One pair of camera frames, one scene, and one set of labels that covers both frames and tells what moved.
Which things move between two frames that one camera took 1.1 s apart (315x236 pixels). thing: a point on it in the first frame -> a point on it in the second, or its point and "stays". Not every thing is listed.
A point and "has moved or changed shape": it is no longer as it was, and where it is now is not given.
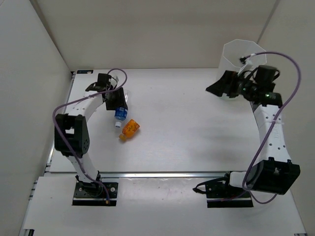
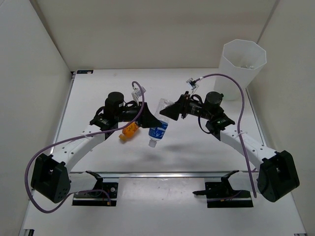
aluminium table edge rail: [143, 174] stays
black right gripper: [226, 84] -> [179, 107]
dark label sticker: [85, 71] stays
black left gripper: [120, 102] -> [146, 119]
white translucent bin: [234, 49] stays
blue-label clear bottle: [120, 114] has moved or changed shape
